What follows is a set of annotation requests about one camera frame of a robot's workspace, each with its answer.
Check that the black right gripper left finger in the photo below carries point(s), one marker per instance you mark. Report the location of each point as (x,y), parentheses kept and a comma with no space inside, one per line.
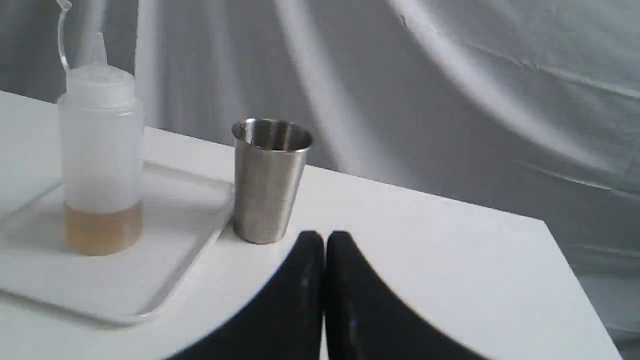
(283,321)

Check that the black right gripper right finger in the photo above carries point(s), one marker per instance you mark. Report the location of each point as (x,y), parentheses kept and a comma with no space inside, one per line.
(366,320)

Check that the translucent squeeze bottle amber liquid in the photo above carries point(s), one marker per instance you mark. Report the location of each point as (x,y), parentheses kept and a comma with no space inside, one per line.
(101,123)

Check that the stainless steel cup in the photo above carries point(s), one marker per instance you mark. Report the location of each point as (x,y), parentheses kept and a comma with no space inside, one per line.
(269,160)

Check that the grey draped backdrop cloth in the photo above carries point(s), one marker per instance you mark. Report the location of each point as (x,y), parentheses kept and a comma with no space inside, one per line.
(525,106)

